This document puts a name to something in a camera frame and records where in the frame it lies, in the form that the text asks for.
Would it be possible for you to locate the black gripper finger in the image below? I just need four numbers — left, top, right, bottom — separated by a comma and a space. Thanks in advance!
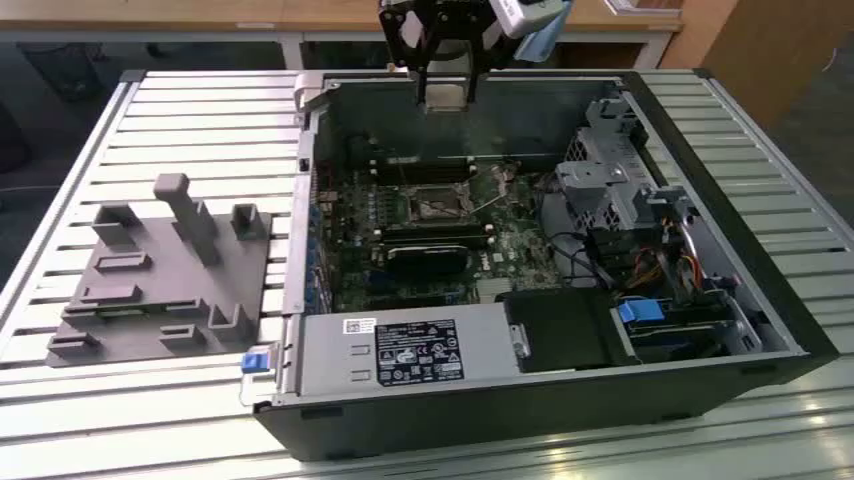
377, 0, 439, 108
465, 0, 514, 105

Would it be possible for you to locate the silver CPU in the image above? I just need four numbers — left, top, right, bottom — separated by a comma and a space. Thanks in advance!
425, 82, 470, 112

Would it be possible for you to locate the metal socket cover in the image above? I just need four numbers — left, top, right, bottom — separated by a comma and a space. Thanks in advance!
465, 160, 526, 204

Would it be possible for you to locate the CPU socket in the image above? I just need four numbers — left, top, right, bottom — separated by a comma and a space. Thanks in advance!
402, 183, 481, 224

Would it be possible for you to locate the pale blue teach pendant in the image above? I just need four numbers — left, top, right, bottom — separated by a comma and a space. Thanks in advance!
517, 0, 577, 65

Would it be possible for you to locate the white paper tray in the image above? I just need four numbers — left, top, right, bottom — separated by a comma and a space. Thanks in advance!
604, 0, 688, 16

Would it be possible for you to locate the metal disk bay cage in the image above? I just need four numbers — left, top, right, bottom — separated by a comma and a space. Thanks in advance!
553, 97, 704, 232

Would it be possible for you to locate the green motherboard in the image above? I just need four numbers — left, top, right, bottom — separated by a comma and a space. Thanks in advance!
307, 157, 580, 315

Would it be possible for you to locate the wooden desk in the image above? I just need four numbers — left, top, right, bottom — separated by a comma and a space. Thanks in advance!
0, 0, 688, 71

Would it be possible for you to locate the graphics card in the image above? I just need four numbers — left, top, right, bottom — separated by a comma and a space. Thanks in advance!
385, 243, 470, 277

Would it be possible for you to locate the wooden cabinet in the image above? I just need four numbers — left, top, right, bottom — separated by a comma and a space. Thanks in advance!
658, 0, 854, 132

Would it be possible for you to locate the silver chipset heatsink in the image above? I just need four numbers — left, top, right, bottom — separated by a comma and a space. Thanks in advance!
477, 278, 514, 302

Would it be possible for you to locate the black plastic shroud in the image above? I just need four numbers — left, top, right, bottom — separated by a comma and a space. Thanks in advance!
501, 288, 644, 375

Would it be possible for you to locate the blue disk carrier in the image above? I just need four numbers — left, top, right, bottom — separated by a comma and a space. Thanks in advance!
617, 298, 669, 327

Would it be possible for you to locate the black waste bin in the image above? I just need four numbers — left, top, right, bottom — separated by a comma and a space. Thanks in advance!
16, 42, 107, 103

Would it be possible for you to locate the grey parts rack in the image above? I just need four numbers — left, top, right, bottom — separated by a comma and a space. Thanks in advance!
43, 172, 277, 370

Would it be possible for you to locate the grey power supply unit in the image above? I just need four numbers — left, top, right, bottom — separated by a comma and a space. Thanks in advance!
291, 303, 530, 397

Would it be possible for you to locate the green RAM stick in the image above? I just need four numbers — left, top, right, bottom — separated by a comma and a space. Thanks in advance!
95, 305, 170, 318

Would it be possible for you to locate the black PC case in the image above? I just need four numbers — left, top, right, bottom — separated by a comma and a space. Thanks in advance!
250, 67, 842, 461

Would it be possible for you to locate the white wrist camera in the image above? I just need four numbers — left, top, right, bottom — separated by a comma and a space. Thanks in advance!
490, 0, 544, 37

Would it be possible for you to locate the grey case handle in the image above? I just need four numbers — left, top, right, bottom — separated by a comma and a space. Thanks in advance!
291, 71, 330, 115

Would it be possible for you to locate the black cable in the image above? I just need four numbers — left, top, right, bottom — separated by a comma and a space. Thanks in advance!
538, 169, 606, 284

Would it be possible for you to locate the yellow orange wire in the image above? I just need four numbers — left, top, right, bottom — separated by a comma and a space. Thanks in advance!
666, 214, 706, 294
630, 247, 668, 289

